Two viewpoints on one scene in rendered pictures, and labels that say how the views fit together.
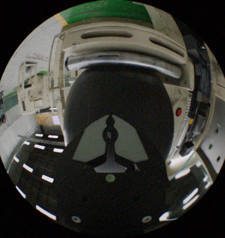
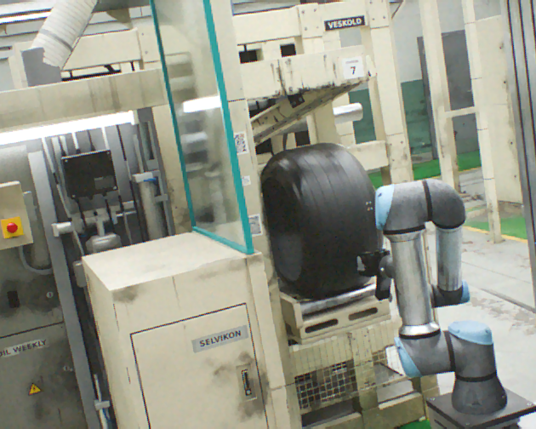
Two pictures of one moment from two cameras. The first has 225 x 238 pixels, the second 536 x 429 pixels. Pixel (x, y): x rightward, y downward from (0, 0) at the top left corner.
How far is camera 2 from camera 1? 256 cm
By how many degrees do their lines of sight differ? 40
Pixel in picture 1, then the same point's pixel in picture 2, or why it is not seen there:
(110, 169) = (360, 243)
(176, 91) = (274, 292)
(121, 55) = (348, 299)
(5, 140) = not seen: outside the picture
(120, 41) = (354, 308)
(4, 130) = not seen: outside the picture
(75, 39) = (380, 306)
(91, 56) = (366, 294)
